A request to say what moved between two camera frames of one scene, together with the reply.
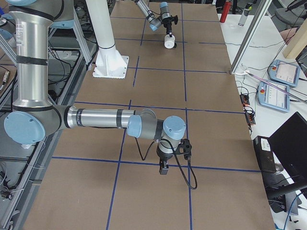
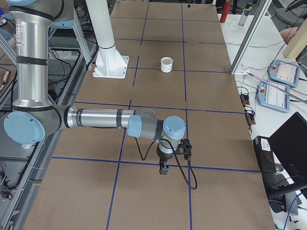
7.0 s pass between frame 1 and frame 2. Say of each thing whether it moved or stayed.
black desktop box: stayed
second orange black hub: stayed
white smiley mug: moved
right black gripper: stayed
